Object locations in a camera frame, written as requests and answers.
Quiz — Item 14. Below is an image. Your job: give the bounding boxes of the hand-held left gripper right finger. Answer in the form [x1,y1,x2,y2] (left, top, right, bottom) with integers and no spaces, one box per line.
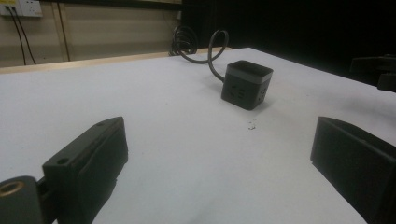
[310,116,396,224]

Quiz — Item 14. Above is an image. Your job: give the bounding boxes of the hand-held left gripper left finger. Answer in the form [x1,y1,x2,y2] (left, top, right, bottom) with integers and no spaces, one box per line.
[42,116,129,224]

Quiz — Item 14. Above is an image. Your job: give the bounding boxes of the black cube power socket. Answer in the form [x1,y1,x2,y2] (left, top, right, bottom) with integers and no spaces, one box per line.
[220,60,275,111]

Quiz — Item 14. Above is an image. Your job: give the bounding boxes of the thin dark wall cable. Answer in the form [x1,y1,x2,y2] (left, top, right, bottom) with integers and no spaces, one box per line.
[56,2,71,62]

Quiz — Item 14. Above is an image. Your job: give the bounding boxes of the black wall cable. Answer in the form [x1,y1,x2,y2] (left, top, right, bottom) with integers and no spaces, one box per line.
[5,6,27,66]
[11,7,37,65]

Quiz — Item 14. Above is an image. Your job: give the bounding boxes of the black power socket cable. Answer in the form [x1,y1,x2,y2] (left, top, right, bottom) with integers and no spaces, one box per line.
[169,25,231,84]

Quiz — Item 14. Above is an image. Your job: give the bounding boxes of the white wall socket strip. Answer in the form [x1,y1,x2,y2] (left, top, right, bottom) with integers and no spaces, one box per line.
[0,0,44,18]

